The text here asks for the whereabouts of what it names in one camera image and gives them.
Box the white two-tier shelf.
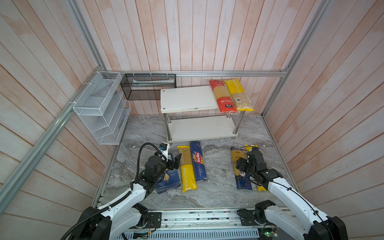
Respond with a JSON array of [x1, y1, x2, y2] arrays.
[[160, 86, 245, 144]]

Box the red spaghetti bag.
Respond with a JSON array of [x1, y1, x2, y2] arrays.
[[209, 80, 237, 114]]

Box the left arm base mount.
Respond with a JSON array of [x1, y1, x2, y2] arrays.
[[133, 203, 162, 229]]

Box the white wire mesh organizer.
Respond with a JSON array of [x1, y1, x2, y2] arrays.
[[73, 72, 131, 145]]

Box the dark blue spaghetti bag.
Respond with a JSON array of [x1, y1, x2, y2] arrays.
[[231, 147, 253, 190]]

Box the narrow blue Barilla spaghetti box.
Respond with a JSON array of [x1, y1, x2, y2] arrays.
[[190, 141, 207, 181]]

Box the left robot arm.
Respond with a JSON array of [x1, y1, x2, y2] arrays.
[[61, 143, 182, 240]]

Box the wide blue Barilla pasta box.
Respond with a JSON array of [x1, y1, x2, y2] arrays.
[[156, 169, 181, 194]]

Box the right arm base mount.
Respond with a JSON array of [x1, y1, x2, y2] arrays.
[[237, 200, 283, 226]]

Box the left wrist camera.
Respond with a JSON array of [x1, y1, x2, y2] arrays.
[[159, 143, 170, 161]]

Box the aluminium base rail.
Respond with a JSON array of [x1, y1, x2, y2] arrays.
[[117, 206, 294, 240]]

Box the yellow clear spaghetti bag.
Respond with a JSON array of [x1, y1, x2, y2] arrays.
[[225, 79, 254, 112]]

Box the black mesh basket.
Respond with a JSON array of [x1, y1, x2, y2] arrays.
[[120, 74, 177, 101]]

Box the yellow spaghetti bag far right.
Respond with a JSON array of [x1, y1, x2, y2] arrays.
[[245, 145, 266, 192]]

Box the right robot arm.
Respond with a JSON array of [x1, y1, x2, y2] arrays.
[[236, 146, 348, 240]]

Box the yellow Pastatime spaghetti bag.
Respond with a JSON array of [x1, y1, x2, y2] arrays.
[[177, 146, 198, 193]]

